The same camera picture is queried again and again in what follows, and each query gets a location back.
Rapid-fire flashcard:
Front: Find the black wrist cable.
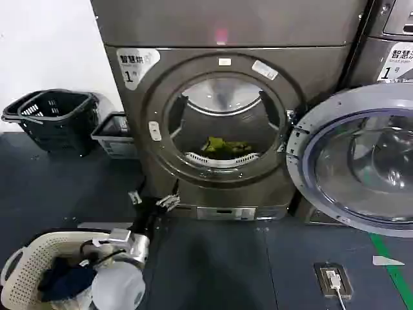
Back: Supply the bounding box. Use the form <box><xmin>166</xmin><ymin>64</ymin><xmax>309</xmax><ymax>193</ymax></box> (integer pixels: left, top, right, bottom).
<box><xmin>79</xmin><ymin>239</ymin><xmax>127</xmax><ymax>267</ymax></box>

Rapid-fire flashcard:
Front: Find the white perforated laundry basket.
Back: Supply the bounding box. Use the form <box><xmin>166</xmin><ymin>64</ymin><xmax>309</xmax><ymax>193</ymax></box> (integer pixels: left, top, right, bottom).
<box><xmin>0</xmin><ymin>228</ymin><xmax>130</xmax><ymax>310</ymax></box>

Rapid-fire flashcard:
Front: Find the grey plastic crate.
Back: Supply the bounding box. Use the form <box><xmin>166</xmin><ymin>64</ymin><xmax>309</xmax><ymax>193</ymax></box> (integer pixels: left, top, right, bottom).
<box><xmin>90</xmin><ymin>112</ymin><xmax>135</xmax><ymax>160</ymax></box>

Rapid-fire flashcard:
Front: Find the large black plastic basket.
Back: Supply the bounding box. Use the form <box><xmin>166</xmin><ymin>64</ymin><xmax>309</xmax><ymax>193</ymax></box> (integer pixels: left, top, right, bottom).
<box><xmin>17</xmin><ymin>89</ymin><xmax>99</xmax><ymax>157</ymax></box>

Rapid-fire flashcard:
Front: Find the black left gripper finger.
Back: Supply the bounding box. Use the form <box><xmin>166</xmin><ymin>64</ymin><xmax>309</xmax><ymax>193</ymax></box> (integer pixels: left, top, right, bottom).
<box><xmin>128</xmin><ymin>183</ymin><xmax>145</xmax><ymax>205</ymax></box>
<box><xmin>156</xmin><ymin>180</ymin><xmax>181</xmax><ymax>212</ymax></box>

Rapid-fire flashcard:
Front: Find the grey dryer with open drum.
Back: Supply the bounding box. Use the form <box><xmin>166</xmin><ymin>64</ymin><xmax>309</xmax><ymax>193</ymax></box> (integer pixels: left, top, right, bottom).
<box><xmin>89</xmin><ymin>0</ymin><xmax>376</xmax><ymax>222</ymax></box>

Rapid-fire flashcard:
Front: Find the dark blue garment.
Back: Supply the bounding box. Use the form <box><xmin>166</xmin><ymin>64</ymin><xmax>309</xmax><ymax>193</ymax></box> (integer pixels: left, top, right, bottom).
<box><xmin>37</xmin><ymin>256</ymin><xmax>98</xmax><ymax>304</ymax></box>

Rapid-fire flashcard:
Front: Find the round glass dryer door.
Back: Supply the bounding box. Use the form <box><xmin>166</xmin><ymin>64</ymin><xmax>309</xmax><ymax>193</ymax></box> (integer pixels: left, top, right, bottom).
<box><xmin>285</xmin><ymin>82</ymin><xmax>413</xmax><ymax>239</ymax></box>

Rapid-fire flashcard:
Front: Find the white number label sticker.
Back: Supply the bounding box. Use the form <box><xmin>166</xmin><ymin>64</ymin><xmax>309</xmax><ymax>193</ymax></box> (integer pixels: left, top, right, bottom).
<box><xmin>376</xmin><ymin>43</ymin><xmax>413</xmax><ymax>83</ymax></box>
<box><xmin>116</xmin><ymin>47</ymin><xmax>161</xmax><ymax>92</ymax></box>

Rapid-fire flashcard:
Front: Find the white plug with cable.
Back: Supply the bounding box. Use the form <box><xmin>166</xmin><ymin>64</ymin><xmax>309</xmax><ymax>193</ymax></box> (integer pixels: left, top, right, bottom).
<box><xmin>325</xmin><ymin>270</ymin><xmax>348</xmax><ymax>310</ymax></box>

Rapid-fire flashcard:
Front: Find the green garment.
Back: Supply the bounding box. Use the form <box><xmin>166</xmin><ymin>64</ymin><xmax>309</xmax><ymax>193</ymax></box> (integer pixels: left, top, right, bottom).
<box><xmin>200</xmin><ymin>136</ymin><xmax>253</xmax><ymax>160</ymax></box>

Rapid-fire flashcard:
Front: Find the metal floor socket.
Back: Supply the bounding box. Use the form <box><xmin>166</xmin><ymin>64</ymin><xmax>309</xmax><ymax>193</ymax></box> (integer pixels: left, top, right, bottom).
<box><xmin>314</xmin><ymin>262</ymin><xmax>353</xmax><ymax>300</ymax></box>

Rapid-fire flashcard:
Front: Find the grey dryer beside door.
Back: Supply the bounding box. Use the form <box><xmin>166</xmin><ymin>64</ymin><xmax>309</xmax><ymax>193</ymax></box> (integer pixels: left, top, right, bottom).
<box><xmin>296</xmin><ymin>0</ymin><xmax>413</xmax><ymax>226</ymax></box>

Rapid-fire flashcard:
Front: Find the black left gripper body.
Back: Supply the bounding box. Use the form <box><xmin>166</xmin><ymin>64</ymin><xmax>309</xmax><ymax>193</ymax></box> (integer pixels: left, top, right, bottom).
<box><xmin>130</xmin><ymin>196</ymin><xmax>163</xmax><ymax>239</ymax></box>

